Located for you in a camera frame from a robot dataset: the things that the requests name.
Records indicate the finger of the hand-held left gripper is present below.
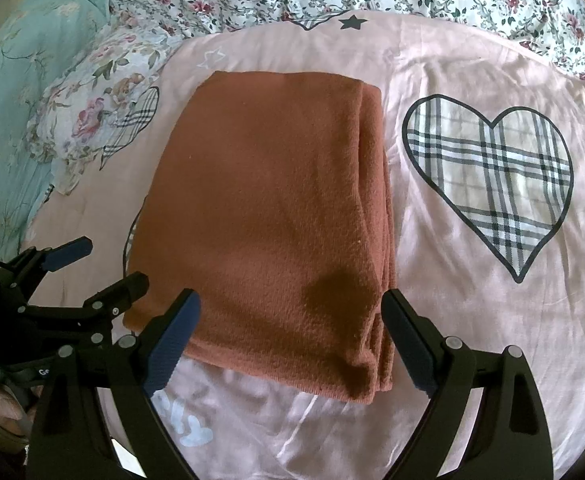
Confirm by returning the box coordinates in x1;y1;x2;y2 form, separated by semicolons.
20;271;150;346
0;236;94;281

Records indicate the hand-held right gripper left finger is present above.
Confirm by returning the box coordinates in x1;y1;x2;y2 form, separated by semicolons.
28;287;202;480

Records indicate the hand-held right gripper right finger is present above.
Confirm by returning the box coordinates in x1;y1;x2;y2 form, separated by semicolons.
381;287;554;480

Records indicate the rust brown knit garment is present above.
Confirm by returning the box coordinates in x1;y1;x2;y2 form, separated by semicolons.
122;70;399;406

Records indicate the pink sheet with plaid hearts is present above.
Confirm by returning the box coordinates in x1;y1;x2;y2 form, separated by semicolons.
22;10;585;480

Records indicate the pale floral pillow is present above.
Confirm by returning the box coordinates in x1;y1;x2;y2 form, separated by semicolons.
35;30;183;196

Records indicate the teal floral bed sheet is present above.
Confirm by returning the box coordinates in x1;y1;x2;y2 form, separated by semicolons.
0;0;118;261

